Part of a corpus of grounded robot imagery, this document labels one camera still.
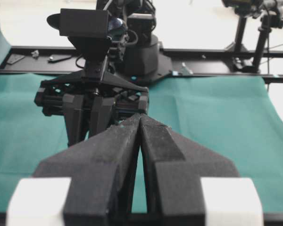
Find black mounting rail frame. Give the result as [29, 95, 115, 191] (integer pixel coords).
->
[0, 46, 283, 86]

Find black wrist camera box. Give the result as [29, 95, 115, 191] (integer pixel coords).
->
[47, 8, 108, 38]

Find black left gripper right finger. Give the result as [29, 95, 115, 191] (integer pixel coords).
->
[139, 113, 265, 226]

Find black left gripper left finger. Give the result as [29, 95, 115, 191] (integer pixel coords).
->
[6, 114, 141, 226]

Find black tripod pole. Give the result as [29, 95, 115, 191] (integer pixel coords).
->
[252, 0, 283, 73]

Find camera on black stand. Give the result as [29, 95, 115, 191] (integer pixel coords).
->
[222, 0, 263, 73]

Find green table cloth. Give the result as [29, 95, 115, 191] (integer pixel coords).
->
[0, 73, 283, 215]

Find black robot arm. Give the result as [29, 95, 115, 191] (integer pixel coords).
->
[6, 0, 264, 226]

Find small grey bolt piece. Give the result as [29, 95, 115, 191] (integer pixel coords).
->
[31, 50, 40, 59]

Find small metal corner bracket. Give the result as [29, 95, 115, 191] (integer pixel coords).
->
[182, 62, 193, 76]

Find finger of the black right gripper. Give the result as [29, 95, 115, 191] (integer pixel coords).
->
[62, 94, 86, 147]
[89, 97, 115, 137]

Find black strap with metal end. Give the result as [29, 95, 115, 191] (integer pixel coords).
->
[47, 55, 71, 63]

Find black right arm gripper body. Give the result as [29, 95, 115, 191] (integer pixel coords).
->
[33, 37, 149, 125]

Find flat black bracket plate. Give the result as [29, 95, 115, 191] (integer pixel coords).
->
[7, 54, 25, 65]

